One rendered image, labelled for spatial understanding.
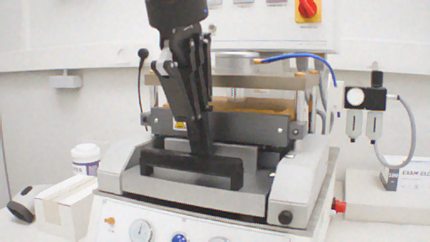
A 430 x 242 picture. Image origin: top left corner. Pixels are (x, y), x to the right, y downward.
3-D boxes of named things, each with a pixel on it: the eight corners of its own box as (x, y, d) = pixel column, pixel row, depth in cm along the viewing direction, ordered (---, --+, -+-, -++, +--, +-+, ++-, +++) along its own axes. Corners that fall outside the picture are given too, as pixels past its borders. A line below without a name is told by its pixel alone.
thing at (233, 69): (204, 108, 82) (204, 52, 80) (340, 117, 70) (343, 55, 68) (144, 126, 60) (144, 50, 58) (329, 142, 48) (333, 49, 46)
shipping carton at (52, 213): (83, 203, 91) (80, 172, 90) (121, 213, 87) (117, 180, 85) (35, 229, 74) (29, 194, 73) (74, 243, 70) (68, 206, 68)
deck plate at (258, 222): (209, 138, 96) (209, 134, 95) (339, 149, 82) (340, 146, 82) (91, 194, 54) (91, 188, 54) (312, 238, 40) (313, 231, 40)
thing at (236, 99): (204, 113, 75) (204, 68, 73) (309, 120, 66) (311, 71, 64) (161, 127, 59) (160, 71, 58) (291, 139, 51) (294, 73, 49)
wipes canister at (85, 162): (87, 187, 104) (83, 140, 101) (109, 192, 101) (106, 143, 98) (69, 197, 96) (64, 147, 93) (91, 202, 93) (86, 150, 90)
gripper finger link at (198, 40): (170, 36, 44) (175, 33, 46) (185, 112, 50) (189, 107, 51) (197, 35, 43) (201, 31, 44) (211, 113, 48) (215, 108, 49)
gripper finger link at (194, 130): (196, 105, 47) (186, 116, 45) (202, 138, 49) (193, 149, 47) (186, 105, 47) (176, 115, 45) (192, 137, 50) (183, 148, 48)
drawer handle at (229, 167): (147, 171, 51) (146, 145, 51) (243, 186, 45) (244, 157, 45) (139, 175, 50) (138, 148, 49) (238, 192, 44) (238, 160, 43)
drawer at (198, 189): (204, 150, 78) (204, 116, 77) (303, 161, 69) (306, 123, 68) (122, 195, 52) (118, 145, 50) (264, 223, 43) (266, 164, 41)
